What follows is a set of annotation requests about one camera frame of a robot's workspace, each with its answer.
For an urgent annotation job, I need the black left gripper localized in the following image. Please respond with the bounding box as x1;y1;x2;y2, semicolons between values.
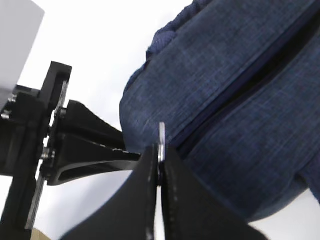
0;61;141;240

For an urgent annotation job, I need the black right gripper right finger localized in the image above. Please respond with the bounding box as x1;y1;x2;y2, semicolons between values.
159;145;266;240

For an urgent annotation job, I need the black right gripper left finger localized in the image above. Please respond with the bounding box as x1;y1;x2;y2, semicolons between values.
62;144;158;240

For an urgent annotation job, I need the navy blue insulated bag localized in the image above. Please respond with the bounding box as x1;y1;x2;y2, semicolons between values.
119;0;320;222

